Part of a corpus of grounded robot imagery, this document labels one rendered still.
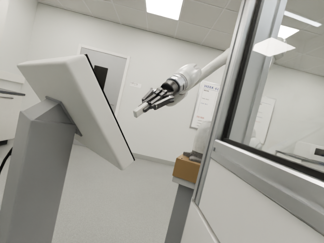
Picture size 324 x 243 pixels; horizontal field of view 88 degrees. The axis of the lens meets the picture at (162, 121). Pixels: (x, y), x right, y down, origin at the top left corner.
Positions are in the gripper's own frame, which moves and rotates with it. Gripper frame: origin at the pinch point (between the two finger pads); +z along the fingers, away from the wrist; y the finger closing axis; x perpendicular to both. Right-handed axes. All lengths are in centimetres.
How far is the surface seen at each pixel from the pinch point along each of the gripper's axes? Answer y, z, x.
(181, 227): 23, 3, 81
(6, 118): -284, 33, 125
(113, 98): -244, -137, 164
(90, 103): 8.0, 20.9, -18.4
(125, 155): 12.3, 19.0, -1.7
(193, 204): 33.9, 18.6, -0.5
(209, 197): 36.7, 18.4, -7.3
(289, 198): 44, 21, -22
